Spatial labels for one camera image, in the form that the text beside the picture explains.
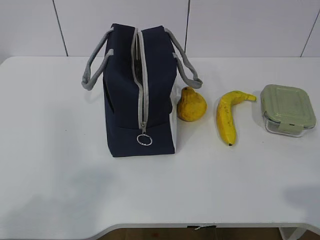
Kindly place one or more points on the yellow pear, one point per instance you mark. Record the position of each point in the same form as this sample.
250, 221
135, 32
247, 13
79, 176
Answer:
191, 106

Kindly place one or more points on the navy blue lunch bag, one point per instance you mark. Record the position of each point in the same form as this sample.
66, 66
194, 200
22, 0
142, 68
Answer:
139, 70

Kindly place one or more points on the white table leg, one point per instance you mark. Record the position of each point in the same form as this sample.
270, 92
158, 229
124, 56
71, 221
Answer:
291, 233

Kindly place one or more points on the green lidded glass container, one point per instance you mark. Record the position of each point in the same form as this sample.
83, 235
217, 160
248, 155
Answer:
287, 110

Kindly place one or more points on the yellow banana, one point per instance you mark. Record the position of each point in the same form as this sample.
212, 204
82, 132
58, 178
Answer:
224, 114

